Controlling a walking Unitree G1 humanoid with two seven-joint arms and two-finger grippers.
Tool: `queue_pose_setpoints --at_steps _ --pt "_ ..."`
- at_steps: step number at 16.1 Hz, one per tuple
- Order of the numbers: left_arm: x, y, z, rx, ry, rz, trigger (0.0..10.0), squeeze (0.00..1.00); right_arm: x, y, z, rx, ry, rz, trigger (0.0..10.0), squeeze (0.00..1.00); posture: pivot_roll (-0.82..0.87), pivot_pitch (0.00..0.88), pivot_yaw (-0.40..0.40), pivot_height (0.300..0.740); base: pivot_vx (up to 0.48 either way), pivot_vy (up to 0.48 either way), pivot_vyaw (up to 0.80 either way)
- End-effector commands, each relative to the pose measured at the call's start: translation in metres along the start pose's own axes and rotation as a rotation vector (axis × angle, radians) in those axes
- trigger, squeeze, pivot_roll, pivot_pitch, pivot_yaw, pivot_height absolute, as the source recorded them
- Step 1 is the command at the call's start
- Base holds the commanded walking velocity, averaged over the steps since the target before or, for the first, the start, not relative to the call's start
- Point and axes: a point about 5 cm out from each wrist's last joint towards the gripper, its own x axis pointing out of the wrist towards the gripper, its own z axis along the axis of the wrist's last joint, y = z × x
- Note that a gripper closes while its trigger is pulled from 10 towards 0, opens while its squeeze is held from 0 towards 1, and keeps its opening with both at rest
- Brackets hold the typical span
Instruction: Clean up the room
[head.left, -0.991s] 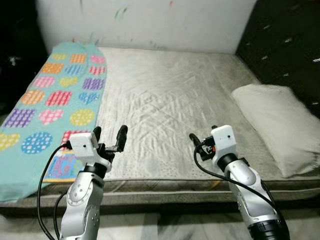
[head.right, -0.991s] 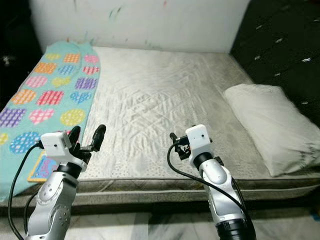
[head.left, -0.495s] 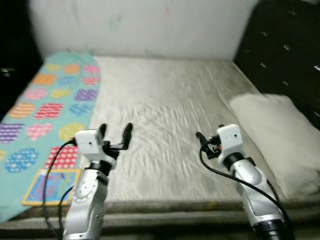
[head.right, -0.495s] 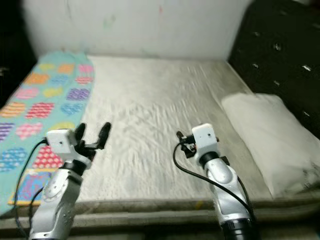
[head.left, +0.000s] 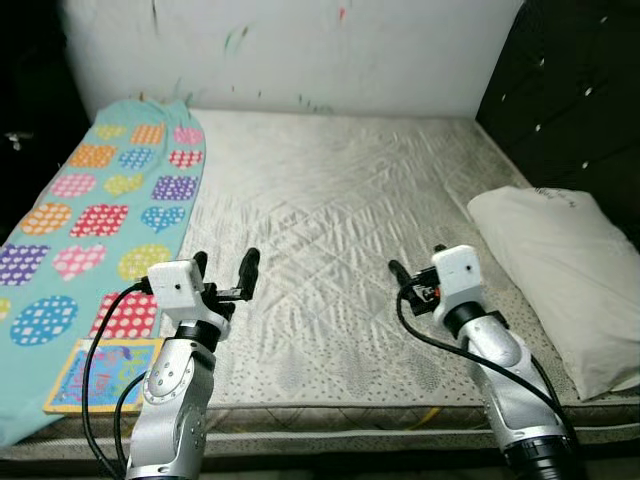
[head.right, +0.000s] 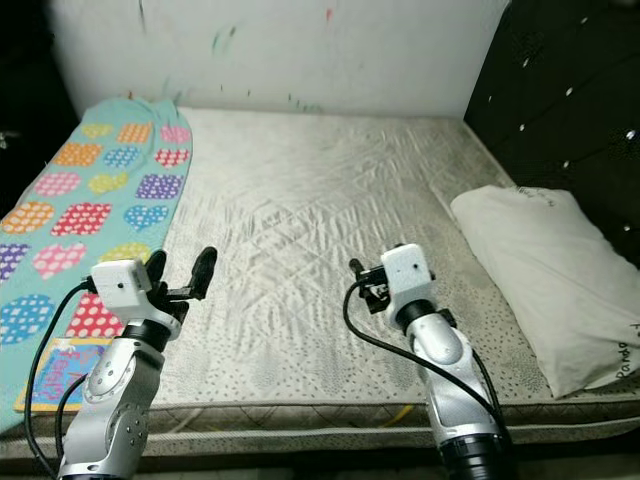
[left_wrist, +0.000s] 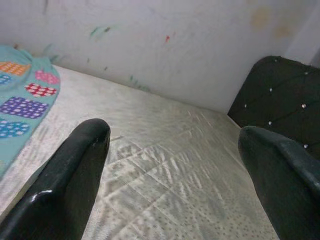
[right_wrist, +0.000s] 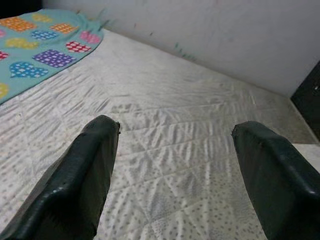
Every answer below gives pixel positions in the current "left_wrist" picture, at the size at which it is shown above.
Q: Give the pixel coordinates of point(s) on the white patterned mattress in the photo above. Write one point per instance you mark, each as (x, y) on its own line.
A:
(162, 162)

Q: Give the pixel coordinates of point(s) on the teal blanket with colourful hearts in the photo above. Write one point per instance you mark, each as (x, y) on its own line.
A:
(22, 107)

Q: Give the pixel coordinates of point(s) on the black tufted headboard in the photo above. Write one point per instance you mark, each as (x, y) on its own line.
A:
(280, 95)

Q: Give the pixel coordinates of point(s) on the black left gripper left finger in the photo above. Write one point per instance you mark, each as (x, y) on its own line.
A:
(57, 187)

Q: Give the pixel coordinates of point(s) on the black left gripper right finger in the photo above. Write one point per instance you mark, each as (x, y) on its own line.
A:
(287, 190)

